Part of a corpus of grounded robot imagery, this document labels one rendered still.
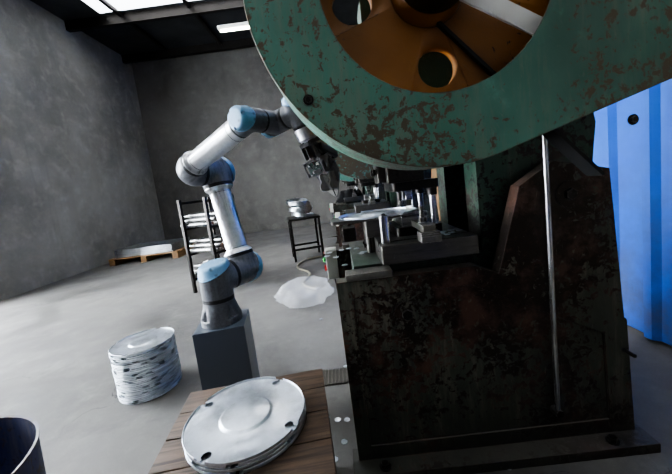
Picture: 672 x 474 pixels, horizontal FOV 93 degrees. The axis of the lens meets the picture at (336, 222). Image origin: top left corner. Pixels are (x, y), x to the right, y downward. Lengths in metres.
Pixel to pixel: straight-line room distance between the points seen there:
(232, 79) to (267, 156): 1.92
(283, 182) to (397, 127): 7.21
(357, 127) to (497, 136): 0.31
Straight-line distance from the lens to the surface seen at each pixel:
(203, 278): 1.27
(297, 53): 0.78
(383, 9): 0.90
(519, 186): 1.07
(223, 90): 8.51
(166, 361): 1.95
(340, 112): 0.74
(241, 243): 1.36
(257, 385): 1.04
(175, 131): 8.76
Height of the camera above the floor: 0.91
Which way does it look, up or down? 7 degrees down
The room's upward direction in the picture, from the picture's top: 7 degrees counter-clockwise
